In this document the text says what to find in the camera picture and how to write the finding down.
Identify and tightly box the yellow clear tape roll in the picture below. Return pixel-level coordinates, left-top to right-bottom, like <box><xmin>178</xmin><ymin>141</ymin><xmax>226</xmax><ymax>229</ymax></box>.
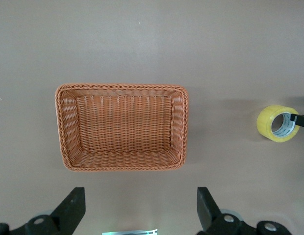
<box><xmin>256</xmin><ymin>105</ymin><xmax>301</xmax><ymax>143</ymax></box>

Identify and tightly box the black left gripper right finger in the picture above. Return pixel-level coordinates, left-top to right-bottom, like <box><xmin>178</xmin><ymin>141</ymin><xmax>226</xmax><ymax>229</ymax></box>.
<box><xmin>197</xmin><ymin>187</ymin><xmax>255</xmax><ymax>235</ymax></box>

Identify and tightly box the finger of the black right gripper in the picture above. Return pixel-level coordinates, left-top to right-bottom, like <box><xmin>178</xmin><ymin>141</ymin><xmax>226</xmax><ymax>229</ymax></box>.
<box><xmin>290</xmin><ymin>113</ymin><xmax>304</xmax><ymax>129</ymax></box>

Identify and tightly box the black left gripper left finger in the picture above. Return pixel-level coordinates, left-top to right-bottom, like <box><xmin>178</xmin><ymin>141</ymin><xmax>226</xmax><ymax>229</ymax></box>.
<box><xmin>12</xmin><ymin>187</ymin><xmax>86</xmax><ymax>235</ymax></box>

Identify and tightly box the brown wicker basket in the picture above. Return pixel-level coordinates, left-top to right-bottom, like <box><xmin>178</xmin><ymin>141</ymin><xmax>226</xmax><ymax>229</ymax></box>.
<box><xmin>55</xmin><ymin>83</ymin><xmax>190</xmax><ymax>172</ymax></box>

